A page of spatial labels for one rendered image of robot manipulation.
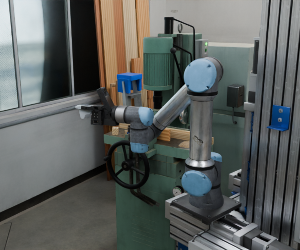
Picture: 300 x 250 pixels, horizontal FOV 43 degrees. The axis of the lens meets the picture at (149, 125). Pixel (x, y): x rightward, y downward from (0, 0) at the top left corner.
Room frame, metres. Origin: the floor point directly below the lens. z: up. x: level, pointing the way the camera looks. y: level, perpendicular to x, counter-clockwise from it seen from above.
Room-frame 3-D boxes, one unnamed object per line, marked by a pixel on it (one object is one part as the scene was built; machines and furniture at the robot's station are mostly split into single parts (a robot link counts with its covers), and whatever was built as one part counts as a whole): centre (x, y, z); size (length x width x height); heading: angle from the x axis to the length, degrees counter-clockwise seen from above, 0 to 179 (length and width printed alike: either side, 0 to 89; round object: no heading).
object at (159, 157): (2.28, -0.02, 0.82); 0.40 x 0.21 x 0.04; 59
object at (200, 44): (2.53, -0.33, 1.40); 0.10 x 0.06 x 0.16; 149
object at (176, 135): (2.29, -0.12, 0.92); 0.58 x 0.02 x 0.04; 59
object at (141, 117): (1.55, 0.04, 1.21); 0.11 x 0.08 x 0.09; 67
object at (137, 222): (2.44, -0.11, 0.36); 0.58 x 0.45 x 0.71; 149
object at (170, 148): (2.24, 0.01, 0.87); 0.61 x 0.30 x 0.06; 59
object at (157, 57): (2.33, -0.05, 1.35); 0.18 x 0.18 x 0.31
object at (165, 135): (2.27, -0.02, 0.94); 0.24 x 0.02 x 0.07; 59
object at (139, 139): (1.57, 0.04, 1.12); 0.11 x 0.08 x 0.11; 157
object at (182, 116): (2.38, -0.22, 1.02); 0.12 x 0.03 x 0.12; 149
